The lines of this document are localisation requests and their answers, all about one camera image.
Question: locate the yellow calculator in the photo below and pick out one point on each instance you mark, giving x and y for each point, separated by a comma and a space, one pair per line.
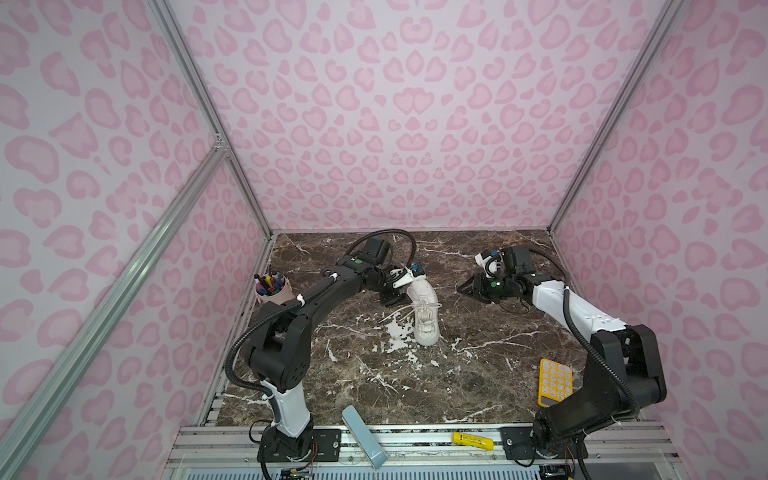
555, 383

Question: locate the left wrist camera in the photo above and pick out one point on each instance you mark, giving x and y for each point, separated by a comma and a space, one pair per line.
401, 277

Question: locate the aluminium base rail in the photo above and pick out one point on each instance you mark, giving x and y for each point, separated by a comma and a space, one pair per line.
640, 450

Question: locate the light blue eraser block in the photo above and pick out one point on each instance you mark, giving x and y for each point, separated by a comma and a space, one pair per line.
364, 437

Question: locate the yellow marker tube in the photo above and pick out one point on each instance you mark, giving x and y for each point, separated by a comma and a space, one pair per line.
471, 440

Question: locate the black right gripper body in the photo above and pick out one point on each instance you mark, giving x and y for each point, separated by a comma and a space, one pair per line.
490, 289

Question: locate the coloured pens in cup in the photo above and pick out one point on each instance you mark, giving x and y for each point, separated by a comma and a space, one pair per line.
269, 284

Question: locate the aluminium corner frame post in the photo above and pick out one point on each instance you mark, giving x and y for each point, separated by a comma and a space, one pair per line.
181, 51
654, 43

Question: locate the aluminium corner frame post right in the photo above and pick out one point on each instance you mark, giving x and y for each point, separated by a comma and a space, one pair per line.
654, 43

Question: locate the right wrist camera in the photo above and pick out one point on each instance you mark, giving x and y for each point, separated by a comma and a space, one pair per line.
508, 261

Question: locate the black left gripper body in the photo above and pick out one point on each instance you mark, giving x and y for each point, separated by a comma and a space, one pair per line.
389, 295

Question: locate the aluminium corner frame post left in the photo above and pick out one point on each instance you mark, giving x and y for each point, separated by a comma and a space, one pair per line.
181, 51

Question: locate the white knit sneaker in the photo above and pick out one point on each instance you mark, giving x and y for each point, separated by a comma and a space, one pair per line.
421, 290

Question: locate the diagonal aluminium frame bar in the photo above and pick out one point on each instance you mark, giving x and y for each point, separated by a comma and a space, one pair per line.
38, 415

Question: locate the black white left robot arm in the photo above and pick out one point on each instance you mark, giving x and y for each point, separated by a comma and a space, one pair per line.
273, 356

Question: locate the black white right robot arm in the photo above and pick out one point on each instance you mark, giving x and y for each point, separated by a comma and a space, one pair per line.
623, 372

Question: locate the pink pen cup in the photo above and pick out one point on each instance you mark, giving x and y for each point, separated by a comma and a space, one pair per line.
285, 295

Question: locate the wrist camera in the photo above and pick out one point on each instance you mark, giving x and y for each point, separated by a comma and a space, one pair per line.
508, 261
401, 277

